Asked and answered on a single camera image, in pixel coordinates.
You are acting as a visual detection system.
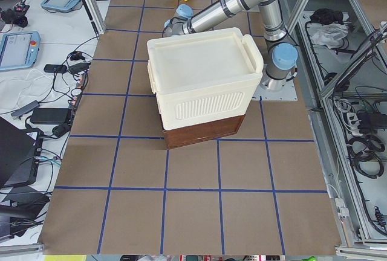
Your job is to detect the black power adapter brick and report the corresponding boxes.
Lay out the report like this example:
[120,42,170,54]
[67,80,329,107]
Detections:
[30,108,70,124]

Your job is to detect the black cloth bundle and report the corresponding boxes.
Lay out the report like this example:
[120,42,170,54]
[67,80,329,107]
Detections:
[310,8,343,25]

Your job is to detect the black phone device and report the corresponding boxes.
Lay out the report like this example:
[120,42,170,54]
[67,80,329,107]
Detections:
[44,64,68,74]

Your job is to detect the crumpled white cloth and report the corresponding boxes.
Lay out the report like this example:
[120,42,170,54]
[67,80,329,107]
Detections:
[311,23,348,49]

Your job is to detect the brown wooden drawer cabinet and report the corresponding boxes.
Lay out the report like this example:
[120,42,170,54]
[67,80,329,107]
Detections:
[161,114,246,149]

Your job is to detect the cream plastic storage box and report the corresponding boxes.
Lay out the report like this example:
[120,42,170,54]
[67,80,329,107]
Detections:
[147,28,264,131]

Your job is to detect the coiled black cables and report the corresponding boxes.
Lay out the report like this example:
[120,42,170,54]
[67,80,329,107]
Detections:
[346,135,385,180]

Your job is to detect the grey usb hub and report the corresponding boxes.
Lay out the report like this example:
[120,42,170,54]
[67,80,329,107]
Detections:
[11,100,40,118]

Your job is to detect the black laptop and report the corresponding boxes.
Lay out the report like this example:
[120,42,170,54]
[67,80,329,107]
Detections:
[1,118,43,188]

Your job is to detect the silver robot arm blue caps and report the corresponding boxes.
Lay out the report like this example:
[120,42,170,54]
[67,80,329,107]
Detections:
[163,0,296,91]

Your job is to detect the blue teach pendant lower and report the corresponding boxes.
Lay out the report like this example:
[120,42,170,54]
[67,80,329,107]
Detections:
[1,31,41,71]

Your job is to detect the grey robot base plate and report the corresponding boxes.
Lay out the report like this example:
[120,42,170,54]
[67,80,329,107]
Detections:
[252,64,298,102]

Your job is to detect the aluminium frame post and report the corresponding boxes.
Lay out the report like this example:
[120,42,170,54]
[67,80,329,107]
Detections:
[81,0,106,37]

